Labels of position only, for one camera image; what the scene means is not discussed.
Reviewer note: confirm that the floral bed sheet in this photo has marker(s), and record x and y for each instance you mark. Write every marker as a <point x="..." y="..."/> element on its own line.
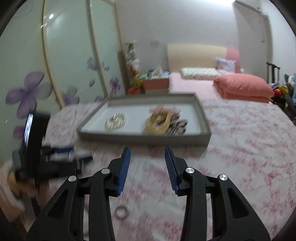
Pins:
<point x="231" y="150"/>

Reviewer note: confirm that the floral sliding-door wardrobe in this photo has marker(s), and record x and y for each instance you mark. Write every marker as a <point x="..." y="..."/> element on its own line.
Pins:
<point x="64" y="53"/>

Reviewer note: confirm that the white patterned pillow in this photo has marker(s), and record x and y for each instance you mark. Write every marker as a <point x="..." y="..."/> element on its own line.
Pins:
<point x="200" y="73"/>

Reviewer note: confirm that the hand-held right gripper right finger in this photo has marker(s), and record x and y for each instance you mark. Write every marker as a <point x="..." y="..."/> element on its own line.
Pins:
<point x="172" y="171"/>

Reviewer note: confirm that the grey cardboard tray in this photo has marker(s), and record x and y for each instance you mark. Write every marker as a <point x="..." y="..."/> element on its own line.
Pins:
<point x="138" y="136"/>

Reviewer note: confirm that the folded pink quilt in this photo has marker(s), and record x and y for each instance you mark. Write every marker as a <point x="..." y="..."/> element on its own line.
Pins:
<point x="242" y="87"/>

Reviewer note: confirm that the person's left forearm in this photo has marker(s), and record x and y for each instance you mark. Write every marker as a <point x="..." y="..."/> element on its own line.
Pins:
<point x="9" y="192"/>

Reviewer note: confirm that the red and yellow toy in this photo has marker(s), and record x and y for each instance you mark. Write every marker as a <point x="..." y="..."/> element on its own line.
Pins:
<point x="281" y="89"/>

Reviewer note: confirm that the dark wooden chair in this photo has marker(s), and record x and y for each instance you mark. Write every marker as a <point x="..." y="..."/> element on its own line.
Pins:
<point x="272" y="71"/>

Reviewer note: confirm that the pink bed mattress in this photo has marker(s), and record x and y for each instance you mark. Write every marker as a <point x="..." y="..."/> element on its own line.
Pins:
<point x="192" y="85"/>

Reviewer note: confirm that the person's left hand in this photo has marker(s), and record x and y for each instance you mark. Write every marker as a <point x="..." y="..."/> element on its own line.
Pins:
<point x="19" y="185"/>

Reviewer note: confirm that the column of plush toys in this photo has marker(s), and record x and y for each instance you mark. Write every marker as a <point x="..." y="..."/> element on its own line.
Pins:
<point x="132" y="62"/>

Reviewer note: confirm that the cream and pink headboard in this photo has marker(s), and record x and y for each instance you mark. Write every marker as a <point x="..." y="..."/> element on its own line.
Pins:
<point x="196" y="56"/>

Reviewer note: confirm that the pink nightstand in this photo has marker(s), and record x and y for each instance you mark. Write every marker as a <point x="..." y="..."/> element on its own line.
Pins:
<point x="156" y="84"/>

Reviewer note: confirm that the yellow hair claw clip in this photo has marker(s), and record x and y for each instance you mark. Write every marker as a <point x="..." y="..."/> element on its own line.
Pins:
<point x="157" y="124"/>

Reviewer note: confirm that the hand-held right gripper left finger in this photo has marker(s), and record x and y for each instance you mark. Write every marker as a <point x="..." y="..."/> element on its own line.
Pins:
<point x="122" y="171"/>

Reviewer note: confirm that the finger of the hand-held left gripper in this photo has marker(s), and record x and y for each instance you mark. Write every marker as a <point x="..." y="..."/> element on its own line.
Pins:
<point x="61" y="150"/>
<point x="74" y="159"/>

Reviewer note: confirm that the lilac floral pillow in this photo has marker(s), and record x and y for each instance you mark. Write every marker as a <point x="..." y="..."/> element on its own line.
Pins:
<point x="226" y="64"/>

